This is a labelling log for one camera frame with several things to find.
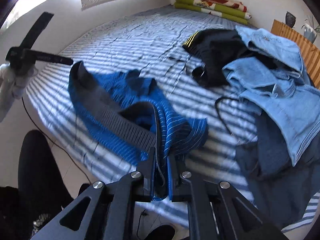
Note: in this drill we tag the black shorts yellow stripes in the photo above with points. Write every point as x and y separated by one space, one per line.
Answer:
217 48

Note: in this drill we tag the person's black trouser leg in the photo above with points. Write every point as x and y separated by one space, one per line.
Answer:
41 193

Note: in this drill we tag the blue white striped bedspread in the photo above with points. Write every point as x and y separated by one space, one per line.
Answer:
151 42

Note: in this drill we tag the dark ceramic vase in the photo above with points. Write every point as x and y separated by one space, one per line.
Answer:
290 19

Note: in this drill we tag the potted plant white pot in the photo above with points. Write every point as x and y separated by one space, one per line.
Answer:
310 31

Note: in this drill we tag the blue striped shirt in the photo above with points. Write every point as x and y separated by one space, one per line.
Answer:
130 116

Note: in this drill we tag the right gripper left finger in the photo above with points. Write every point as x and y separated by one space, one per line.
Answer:
104 211

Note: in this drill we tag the wooden slatted headboard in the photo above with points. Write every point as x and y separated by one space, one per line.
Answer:
309 52

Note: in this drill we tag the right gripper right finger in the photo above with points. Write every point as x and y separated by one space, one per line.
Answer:
216 211

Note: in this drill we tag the green folded blanket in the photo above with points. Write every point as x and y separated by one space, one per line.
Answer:
214 9

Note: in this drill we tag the dark blue garment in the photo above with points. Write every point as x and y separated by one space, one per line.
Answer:
281 191

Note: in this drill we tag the white gloved left hand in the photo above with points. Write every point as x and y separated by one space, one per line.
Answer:
13 86

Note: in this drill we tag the light blue denim garment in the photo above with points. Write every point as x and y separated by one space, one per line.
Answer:
284 93

